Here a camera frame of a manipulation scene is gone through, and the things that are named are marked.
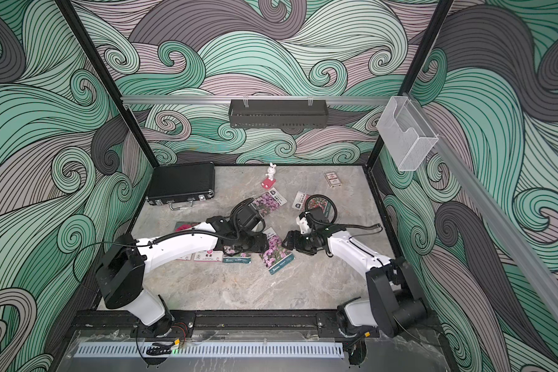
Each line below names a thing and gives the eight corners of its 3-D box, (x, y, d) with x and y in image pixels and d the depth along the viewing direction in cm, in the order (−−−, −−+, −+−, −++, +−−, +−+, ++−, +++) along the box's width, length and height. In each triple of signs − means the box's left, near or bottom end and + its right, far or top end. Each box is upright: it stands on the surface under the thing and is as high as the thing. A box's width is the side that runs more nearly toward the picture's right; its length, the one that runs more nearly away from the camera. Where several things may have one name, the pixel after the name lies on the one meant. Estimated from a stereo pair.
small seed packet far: (331, 187, 114) (332, 185, 112) (324, 175, 119) (325, 172, 118) (340, 186, 115) (341, 183, 113) (333, 173, 120) (334, 170, 118)
